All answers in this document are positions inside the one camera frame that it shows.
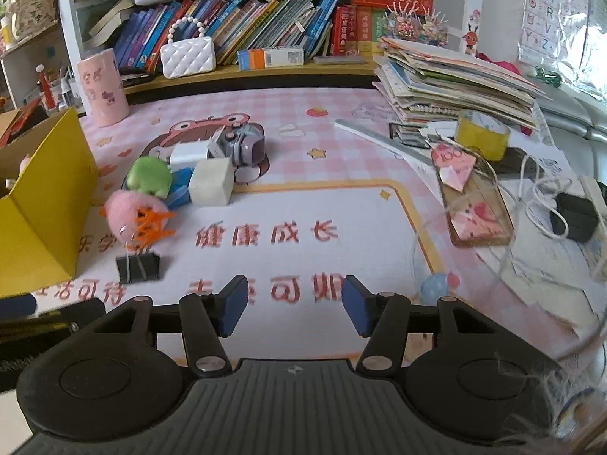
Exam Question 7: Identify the black power adapter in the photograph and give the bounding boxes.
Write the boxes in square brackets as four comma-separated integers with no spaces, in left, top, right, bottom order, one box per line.
[549,193,599,243]

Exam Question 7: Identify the rabbit figurine ornament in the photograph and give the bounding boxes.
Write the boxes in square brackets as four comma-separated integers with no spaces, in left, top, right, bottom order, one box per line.
[8,0,57,42]

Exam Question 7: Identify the pink origami paper heart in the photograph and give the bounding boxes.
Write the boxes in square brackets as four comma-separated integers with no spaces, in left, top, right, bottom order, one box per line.
[431,143,476,193]

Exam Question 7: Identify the yellow cardboard box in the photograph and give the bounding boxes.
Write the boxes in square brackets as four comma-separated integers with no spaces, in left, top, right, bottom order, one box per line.
[1,109,98,297]

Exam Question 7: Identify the white quilted pearl handbag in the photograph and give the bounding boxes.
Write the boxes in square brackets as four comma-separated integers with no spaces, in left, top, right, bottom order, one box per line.
[160,17,216,79]

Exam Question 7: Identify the blue packet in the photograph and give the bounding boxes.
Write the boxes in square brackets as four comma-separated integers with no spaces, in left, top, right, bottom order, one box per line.
[165,168,193,210]

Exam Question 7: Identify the green frog plush toy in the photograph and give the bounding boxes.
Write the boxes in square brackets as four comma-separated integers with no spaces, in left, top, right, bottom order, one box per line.
[126,156,173,199]

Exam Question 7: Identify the white eraser block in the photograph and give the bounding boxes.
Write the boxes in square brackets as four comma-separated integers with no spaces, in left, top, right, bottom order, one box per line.
[188,158,234,207]

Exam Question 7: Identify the pink cartoon cylinder cup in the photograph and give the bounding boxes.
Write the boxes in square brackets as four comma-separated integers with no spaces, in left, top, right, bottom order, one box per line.
[77,48,130,127]

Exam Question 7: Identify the pink cartoon desk mat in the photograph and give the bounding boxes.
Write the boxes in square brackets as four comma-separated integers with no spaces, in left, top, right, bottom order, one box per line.
[36,88,596,358]

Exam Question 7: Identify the yellow tape roll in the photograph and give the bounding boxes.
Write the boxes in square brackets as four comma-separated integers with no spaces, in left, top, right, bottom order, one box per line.
[455,110,510,161]

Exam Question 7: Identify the black binder clip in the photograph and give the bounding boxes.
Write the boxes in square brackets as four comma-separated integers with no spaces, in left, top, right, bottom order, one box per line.
[116,252,160,284]

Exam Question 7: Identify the white charger plug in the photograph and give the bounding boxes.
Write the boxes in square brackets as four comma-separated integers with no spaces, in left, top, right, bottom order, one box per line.
[169,141,209,171]

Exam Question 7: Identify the blue orange white carton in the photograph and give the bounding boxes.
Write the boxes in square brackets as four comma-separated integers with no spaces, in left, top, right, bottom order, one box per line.
[237,47,305,71]

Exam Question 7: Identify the stack of papers and booklets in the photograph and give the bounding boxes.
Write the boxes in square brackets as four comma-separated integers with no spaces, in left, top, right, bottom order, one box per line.
[373,38,547,130]

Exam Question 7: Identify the wooden bookshelf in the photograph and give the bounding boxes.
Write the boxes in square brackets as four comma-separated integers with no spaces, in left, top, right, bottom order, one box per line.
[58,0,481,103]

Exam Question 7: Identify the pink fuzzy chick toy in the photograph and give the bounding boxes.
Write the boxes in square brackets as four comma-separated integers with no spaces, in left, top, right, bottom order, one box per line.
[100,189,176,252]

